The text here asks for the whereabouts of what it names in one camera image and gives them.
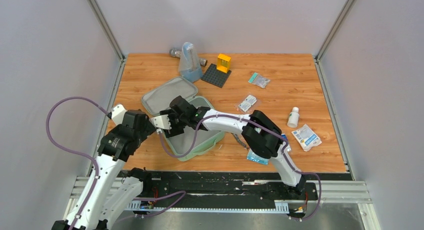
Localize mint green medicine kit case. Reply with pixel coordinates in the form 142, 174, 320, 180
141, 76, 225, 162

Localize white bottle green label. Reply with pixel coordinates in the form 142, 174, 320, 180
287, 107, 300, 128

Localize small blue white bottle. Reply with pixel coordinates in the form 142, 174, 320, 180
281, 133, 292, 153

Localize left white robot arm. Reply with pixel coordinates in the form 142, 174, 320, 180
52, 104, 156, 230

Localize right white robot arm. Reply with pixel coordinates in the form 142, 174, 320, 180
151, 96, 306, 199

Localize dark grey brick baseplate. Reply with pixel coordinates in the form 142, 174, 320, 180
200, 63, 232, 88

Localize glitter silver microphone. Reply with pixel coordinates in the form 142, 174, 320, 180
169, 48, 208, 67

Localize clear bag of pads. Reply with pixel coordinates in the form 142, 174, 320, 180
236, 94, 258, 113

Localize yellow toy window brick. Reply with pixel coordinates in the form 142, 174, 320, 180
216, 53, 231, 74

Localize blue mask package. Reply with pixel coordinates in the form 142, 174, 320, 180
246, 149, 269, 165

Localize teal header plastic packet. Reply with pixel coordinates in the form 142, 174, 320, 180
248, 72, 271, 89

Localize white blue cotton packet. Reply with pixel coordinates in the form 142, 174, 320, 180
291, 124, 322, 152

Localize black handled scissors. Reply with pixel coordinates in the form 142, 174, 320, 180
232, 133, 249, 150

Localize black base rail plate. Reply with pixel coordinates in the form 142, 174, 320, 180
140, 171, 318, 209

